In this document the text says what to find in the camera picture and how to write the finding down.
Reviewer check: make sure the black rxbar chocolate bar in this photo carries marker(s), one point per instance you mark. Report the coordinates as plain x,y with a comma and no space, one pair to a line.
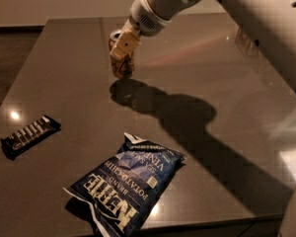
28,136

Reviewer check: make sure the orange soda can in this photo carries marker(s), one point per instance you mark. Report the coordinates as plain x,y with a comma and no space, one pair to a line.
124,68

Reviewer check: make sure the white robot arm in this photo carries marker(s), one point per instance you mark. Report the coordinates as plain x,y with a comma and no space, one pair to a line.
237,60

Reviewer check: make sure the blue kettle chips bag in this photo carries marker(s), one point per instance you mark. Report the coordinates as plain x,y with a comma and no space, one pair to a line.
123,190

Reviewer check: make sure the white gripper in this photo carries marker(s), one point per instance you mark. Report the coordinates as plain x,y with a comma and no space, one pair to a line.
145,15

